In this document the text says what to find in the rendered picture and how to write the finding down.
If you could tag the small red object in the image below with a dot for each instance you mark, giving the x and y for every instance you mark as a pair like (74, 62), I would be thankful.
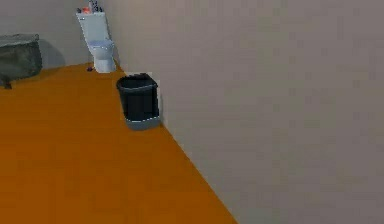
(86, 10)

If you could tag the black waste bin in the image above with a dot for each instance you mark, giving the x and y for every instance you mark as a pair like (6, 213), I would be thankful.
(138, 98)

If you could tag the white toilet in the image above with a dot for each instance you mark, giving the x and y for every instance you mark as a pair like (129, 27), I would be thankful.
(100, 43)

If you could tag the dark grey bathtub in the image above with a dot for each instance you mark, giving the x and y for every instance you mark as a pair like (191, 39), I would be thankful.
(18, 58)

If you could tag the small dark floor object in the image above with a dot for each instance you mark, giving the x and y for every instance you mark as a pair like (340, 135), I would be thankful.
(90, 69)

